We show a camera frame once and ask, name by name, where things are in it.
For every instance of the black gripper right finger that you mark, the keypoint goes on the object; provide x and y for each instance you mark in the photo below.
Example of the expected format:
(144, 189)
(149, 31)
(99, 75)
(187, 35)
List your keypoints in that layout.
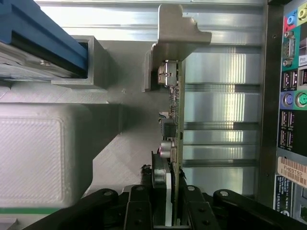
(199, 210)

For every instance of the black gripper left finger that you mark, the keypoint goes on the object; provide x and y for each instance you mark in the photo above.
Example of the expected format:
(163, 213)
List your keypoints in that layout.
(139, 210)

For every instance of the barcode service tag sticker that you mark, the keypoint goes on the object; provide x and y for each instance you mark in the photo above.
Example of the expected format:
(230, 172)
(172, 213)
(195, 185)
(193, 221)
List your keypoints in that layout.
(292, 170)

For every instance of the dark grey PC case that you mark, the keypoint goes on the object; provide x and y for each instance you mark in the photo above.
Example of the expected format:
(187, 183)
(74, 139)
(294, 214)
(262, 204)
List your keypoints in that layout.
(271, 95)

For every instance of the grey printed parts rack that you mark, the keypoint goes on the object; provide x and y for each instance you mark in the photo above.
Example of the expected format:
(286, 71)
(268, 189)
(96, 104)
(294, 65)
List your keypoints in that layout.
(124, 72)

